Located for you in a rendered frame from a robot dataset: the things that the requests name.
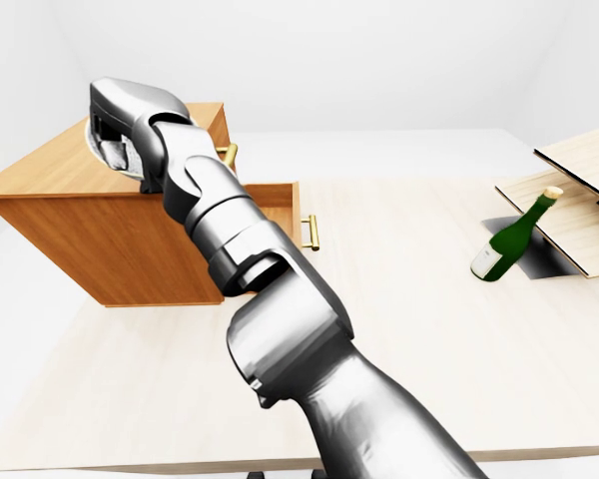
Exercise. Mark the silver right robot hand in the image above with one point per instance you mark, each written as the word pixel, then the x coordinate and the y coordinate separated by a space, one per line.
pixel 130 102

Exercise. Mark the patterned bowl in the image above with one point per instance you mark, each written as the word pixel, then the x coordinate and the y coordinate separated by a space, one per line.
pixel 111 155

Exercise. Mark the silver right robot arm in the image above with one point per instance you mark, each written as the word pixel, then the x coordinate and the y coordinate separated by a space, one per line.
pixel 279 319

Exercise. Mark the wooden cabinet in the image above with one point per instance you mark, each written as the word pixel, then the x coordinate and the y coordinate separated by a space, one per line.
pixel 105 249

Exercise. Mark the wooden cabinet drawer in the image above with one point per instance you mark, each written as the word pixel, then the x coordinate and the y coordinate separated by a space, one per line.
pixel 279 197

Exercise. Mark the small dark shape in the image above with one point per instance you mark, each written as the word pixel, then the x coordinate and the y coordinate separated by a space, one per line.
pixel 255 475
pixel 318 474

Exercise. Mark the green wine bottle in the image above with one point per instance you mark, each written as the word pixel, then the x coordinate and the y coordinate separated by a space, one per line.
pixel 509 244

